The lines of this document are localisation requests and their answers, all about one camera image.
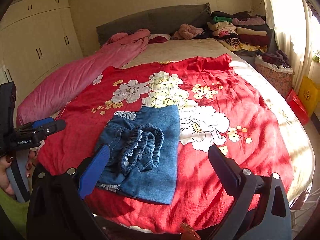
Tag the white wire rack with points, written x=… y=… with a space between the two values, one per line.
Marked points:
x=302 y=209

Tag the yellow paper bag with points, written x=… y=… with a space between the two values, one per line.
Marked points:
x=309 y=95

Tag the red floral bedspread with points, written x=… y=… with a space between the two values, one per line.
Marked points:
x=168 y=221

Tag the floral laundry basket with clothes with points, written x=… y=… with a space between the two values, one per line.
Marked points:
x=276 y=69

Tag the pink velvet quilt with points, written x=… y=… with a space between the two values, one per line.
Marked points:
x=63 y=85

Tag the cream window curtain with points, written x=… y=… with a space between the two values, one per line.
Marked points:
x=290 y=20

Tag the person left hand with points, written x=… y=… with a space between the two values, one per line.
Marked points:
x=5 y=164

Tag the beige bed sheet mattress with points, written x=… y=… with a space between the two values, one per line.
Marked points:
x=200 y=55

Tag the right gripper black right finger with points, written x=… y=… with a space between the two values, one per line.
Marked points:
x=227 y=170

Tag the cream wardrobe with handles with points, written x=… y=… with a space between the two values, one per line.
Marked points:
x=37 y=38

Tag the blue denim pants lace hem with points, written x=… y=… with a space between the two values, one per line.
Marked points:
x=143 y=154

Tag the dark grey headboard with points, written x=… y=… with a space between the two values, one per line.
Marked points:
x=164 y=20

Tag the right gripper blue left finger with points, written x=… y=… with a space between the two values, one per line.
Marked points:
x=91 y=170

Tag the green sleeve of person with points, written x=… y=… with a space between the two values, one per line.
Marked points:
x=16 y=212

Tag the stack of folded clothes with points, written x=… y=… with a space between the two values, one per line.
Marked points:
x=241 y=33

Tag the pink crumpled garment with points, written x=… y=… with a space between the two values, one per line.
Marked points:
x=187 y=32

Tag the red gift bag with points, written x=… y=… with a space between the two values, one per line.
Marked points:
x=297 y=107

